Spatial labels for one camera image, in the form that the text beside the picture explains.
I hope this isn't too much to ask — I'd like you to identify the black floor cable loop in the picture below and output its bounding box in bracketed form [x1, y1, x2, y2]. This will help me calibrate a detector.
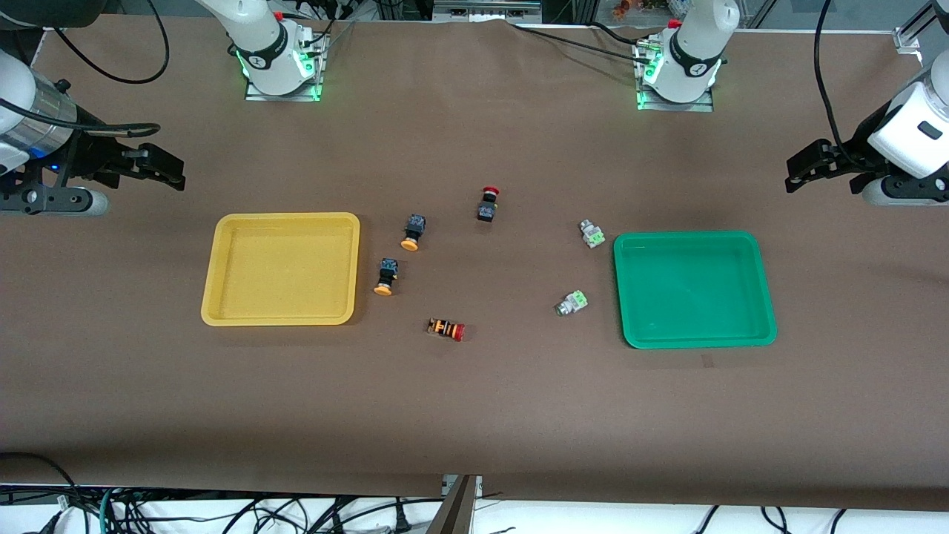
[0, 451, 81, 514]

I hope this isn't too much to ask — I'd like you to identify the aluminium frame profile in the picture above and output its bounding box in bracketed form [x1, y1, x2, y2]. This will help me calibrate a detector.
[892, 0, 949, 54]

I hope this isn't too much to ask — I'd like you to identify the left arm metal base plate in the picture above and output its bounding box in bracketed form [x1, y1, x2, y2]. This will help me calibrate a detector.
[633, 39, 717, 113]

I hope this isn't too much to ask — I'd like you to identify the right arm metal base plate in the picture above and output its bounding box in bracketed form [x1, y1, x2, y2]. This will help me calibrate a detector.
[244, 31, 328, 103]

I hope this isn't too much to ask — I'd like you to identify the wooden board under table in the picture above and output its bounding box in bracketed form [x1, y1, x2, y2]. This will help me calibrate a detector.
[426, 475, 480, 534]

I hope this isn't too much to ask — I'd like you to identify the black cable on table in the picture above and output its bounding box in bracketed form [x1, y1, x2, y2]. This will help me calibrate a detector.
[510, 22, 655, 66]

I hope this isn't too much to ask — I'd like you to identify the green plastic tray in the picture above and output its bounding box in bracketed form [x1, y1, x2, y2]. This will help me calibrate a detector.
[612, 231, 778, 350]

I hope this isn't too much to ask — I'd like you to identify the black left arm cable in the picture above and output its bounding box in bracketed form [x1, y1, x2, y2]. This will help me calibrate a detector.
[813, 0, 864, 162]

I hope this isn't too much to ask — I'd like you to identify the black right arm loop cable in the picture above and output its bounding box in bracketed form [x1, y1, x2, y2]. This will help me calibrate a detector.
[53, 0, 171, 85]

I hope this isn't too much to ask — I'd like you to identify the grey device behind table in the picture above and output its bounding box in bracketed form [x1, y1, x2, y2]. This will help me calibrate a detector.
[432, 0, 543, 24]

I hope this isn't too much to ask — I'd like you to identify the brown table cover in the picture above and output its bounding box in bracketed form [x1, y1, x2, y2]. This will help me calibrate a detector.
[0, 15, 949, 512]

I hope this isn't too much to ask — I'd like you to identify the green floor cable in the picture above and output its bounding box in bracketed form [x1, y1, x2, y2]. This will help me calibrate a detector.
[98, 486, 124, 534]

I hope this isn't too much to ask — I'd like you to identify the black floor cable bundle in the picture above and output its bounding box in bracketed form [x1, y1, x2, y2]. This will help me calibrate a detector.
[111, 493, 446, 534]

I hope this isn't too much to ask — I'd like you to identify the yellow plastic tray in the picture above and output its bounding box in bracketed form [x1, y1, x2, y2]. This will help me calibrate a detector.
[200, 212, 362, 328]

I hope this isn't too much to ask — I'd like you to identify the yellow push button black body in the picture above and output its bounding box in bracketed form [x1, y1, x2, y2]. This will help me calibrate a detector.
[400, 214, 428, 253]
[373, 257, 400, 297]

